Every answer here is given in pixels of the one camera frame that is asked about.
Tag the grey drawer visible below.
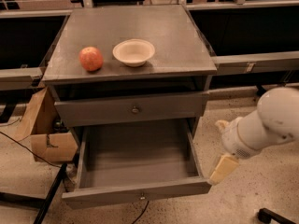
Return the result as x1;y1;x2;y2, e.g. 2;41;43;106
55;91;208;127
63;119;211;209

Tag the white paper bowl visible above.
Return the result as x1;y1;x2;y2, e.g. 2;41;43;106
112;39;155;67

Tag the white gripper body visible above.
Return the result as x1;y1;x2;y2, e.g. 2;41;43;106
221;117;259;160

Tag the black chair base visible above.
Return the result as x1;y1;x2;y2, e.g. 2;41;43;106
258;208;296;224

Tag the red apple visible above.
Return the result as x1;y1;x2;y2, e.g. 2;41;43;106
78;47;104;72

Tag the grey left side rail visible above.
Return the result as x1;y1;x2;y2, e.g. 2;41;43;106
0;67;45;91

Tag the brown cardboard box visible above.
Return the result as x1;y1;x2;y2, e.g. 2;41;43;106
13;88;78;162

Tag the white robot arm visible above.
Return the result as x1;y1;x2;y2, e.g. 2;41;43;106
208;87;299;185

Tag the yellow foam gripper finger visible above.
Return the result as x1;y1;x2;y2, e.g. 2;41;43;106
215;119;230;133
209;154;239;185

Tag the grey wooden drawer cabinet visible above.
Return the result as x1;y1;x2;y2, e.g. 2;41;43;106
42;5;218;133

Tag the black floor cable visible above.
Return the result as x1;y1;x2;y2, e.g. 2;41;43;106
0;130;64;170

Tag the grey rail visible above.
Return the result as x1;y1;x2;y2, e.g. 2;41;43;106
0;67;45;91
212;51;299;76

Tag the grey right side rail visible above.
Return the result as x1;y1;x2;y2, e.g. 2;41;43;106
212;51;299;76

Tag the black metal floor frame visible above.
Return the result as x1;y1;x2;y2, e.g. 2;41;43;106
0;163;67;224

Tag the grey top drawer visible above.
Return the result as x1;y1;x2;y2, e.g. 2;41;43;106
55;91;208;127

